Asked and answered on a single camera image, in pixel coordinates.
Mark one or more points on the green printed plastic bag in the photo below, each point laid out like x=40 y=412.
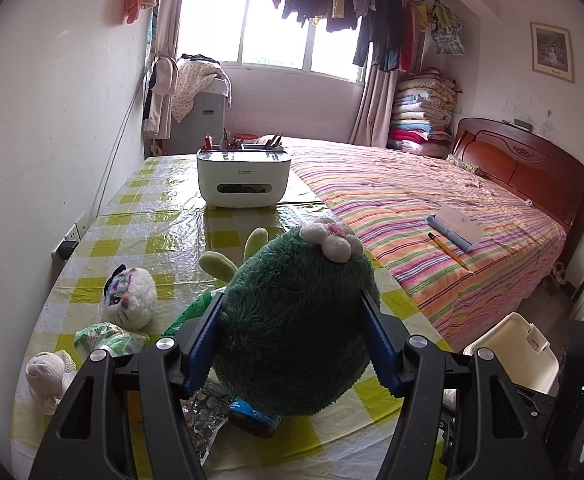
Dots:
x=189 y=312

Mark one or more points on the row of hanging clothes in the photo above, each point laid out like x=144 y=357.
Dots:
x=372 y=30

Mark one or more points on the white notebook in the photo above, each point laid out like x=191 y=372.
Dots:
x=457 y=225

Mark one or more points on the white cat plush toy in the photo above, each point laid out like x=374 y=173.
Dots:
x=134 y=300

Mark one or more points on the floral cloth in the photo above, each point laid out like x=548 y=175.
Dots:
x=464 y=164

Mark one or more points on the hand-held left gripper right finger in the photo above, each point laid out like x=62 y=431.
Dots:
x=379 y=355

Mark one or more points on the green plush toy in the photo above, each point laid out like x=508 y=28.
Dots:
x=297 y=320

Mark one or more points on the yellow pencil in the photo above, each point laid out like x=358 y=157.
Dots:
x=447 y=250

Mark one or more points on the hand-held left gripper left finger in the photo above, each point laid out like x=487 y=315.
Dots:
x=204 y=345

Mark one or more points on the heap of dotted clothes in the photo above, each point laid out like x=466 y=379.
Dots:
x=196 y=77

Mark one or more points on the yellow checked plastic tablecloth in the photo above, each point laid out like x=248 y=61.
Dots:
x=136 y=240

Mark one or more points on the grey washing machine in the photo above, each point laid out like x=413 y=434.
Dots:
x=204 y=125

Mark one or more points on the white hanging garments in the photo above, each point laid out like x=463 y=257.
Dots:
x=159 y=95

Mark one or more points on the wooden bed headboard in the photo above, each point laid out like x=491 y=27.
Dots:
x=522 y=165

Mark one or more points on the white knitted doll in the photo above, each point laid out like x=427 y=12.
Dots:
x=46 y=370

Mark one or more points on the framed wall picture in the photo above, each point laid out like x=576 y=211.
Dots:
x=552 y=52

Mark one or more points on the white plastic bin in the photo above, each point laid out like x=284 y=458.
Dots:
x=512 y=345

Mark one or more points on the crumpled small green bag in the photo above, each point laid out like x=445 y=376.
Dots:
x=106 y=337

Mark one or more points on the striped bed sheet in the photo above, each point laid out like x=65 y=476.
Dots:
x=397 y=200

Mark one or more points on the silver foil wrapper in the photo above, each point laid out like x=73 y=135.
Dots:
x=204 y=420

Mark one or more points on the beige curtain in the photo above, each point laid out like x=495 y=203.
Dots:
x=372 y=105
x=171 y=10

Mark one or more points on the white wall socket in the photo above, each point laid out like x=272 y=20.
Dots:
x=79 y=232

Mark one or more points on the stack of folded blankets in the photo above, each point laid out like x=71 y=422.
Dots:
x=422 y=110

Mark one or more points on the window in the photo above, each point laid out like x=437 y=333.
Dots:
x=277 y=35

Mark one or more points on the white tissue box organizer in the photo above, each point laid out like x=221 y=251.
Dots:
x=244 y=175

